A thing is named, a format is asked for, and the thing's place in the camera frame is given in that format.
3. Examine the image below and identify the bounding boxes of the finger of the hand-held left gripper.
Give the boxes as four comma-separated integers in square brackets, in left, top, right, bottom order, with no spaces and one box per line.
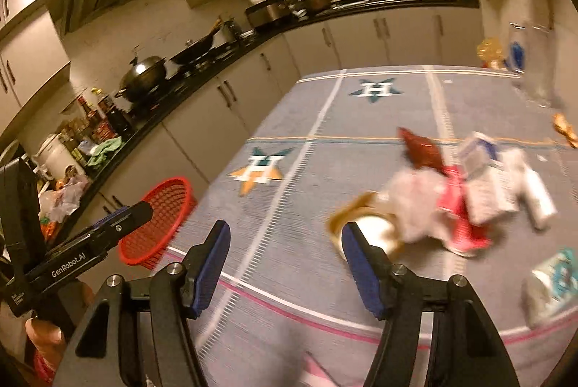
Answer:
[108,201,154,242]
[92,206,131,233]

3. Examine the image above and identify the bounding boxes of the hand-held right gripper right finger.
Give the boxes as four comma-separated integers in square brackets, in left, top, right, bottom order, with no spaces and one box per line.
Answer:
[341,221,520,387]

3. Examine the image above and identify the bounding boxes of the black wok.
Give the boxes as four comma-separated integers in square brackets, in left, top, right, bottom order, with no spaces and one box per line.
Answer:
[169,19,225,65]

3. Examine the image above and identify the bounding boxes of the clear plastic bag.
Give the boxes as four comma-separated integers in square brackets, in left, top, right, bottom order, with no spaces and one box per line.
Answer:
[384,168,452,244]

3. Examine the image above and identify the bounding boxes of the wok with steel lid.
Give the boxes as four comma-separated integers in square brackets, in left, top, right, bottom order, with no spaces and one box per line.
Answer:
[114,54,169,103]

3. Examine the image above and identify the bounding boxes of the gold paper bowl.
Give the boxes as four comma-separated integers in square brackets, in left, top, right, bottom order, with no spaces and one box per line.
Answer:
[326,192,407,265]

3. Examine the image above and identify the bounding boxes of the yellow packet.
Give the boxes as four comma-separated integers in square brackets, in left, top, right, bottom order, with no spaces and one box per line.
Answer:
[477,37,506,70]

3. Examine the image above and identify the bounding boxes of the white dish rack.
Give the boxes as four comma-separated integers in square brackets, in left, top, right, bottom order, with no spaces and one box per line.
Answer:
[0,138,22,165]

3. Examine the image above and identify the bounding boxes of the orange peel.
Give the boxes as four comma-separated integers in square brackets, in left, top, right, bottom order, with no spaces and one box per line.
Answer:
[553,112,578,149]

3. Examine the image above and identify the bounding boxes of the steel electric cooker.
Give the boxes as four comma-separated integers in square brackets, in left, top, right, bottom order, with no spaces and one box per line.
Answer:
[245,0,290,29]

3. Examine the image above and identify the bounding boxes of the person's left hand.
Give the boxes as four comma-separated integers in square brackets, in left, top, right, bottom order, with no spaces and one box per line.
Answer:
[25,318,67,370]

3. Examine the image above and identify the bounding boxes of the white blue paper carton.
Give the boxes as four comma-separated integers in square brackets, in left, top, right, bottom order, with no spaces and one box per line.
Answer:
[457,131,503,182]

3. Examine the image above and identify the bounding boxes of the black kitchen countertop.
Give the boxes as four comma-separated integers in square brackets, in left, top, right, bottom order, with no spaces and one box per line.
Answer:
[27,0,480,245]

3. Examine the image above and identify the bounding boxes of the clear plastic container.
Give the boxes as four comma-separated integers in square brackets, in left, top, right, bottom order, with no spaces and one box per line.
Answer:
[508,21,557,108]

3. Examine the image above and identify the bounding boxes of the blue packet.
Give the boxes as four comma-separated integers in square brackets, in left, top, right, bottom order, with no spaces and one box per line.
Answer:
[508,41,525,74]

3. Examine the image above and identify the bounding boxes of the group of condiment bottles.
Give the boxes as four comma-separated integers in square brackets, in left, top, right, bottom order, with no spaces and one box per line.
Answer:
[59,86,130,153]

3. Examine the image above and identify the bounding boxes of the white rice cooker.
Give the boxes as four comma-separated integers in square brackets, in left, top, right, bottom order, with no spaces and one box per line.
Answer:
[35,134,86,179]

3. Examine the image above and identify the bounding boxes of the brown snack packet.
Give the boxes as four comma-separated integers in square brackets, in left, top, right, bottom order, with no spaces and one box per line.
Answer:
[397,127,445,172]

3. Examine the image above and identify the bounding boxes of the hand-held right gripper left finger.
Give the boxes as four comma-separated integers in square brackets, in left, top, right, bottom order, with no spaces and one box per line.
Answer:
[52,220,232,387]

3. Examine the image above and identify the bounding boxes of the pile of plastic bags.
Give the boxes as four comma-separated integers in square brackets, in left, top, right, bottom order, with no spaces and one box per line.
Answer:
[38,174,91,226]

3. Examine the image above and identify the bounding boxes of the white printed box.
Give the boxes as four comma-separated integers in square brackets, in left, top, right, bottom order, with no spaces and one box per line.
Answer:
[465,161,525,226]

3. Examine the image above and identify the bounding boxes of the green cloth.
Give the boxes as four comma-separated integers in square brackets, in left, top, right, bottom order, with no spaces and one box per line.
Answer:
[86,137,124,168]

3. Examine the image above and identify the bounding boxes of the red packet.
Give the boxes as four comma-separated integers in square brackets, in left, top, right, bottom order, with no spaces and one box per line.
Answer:
[436,163,494,258]

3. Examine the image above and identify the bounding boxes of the white teal tissue pack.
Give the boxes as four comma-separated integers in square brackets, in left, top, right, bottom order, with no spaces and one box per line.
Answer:
[521,248,578,328]

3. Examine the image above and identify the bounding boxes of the red plastic basket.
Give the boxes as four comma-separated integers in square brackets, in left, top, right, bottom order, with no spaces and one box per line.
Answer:
[118,177,198,271]

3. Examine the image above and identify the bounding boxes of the grey star printed tablecloth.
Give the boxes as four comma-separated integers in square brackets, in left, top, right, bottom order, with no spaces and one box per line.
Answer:
[154,68,578,387]

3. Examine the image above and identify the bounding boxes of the white plastic tube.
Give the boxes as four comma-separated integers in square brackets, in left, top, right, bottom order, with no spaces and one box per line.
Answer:
[519,161,559,231]

